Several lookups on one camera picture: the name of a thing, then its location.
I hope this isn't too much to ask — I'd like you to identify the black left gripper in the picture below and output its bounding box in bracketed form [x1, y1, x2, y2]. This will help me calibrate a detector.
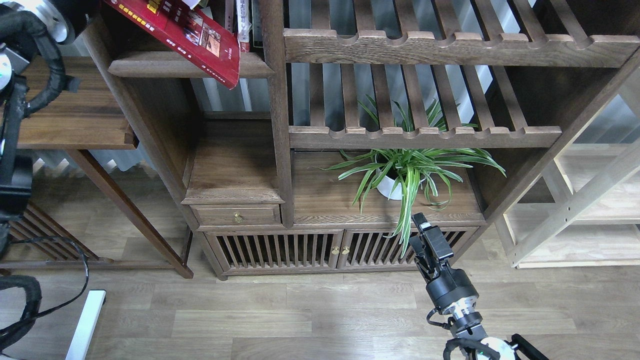
[0, 0, 101, 46]

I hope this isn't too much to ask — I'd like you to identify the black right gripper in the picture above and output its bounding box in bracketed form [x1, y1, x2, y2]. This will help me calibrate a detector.
[409, 212, 479, 316]

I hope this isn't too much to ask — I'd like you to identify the red cover book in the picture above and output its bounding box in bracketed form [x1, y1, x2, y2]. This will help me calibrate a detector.
[105, 0, 241, 89]

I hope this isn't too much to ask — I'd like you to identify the white thick book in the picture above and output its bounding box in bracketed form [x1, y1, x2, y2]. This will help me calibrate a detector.
[182, 0, 201, 9]

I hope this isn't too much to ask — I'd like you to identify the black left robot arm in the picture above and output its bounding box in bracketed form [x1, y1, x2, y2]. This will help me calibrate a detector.
[0, 0, 100, 255]

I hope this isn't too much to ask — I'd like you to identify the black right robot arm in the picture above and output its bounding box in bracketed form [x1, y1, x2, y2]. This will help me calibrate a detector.
[409, 213, 547, 360]

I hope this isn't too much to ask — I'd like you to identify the light wooden shelf unit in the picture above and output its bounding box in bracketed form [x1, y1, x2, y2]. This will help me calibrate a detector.
[494, 65, 640, 270]

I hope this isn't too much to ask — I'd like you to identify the white plant pot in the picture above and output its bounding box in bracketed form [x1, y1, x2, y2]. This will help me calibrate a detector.
[375, 168, 426, 201]

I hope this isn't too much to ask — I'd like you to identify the green spider plant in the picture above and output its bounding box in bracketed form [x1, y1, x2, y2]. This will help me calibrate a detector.
[320, 94, 507, 259]

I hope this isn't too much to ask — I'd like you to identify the dark wooden side table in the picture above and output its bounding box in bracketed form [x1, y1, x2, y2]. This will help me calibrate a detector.
[1, 56, 194, 279]

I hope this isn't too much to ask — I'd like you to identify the white red upright book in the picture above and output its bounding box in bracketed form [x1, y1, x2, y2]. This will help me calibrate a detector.
[235, 0, 252, 53]

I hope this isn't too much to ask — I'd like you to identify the dark wooden bookshelf cabinet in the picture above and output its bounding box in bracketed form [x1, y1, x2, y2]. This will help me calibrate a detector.
[84, 0, 639, 280]

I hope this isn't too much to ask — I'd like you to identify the dark green upright book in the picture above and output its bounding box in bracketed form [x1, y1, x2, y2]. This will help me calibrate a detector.
[251, 0, 264, 49]

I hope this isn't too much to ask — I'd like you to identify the brass drawer knob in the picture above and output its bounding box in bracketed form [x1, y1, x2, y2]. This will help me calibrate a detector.
[233, 212, 244, 224]

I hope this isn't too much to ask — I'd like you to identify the white flat bar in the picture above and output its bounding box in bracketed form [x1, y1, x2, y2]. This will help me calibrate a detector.
[65, 289, 106, 360]

